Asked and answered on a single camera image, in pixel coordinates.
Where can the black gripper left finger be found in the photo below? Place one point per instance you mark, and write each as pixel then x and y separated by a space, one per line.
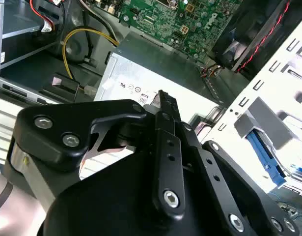
pixel 67 115

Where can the hard disk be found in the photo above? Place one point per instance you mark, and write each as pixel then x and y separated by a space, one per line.
pixel 263 157

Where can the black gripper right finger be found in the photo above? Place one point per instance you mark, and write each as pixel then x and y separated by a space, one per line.
pixel 224 196

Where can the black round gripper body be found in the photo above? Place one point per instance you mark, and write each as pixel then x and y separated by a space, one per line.
pixel 104 201

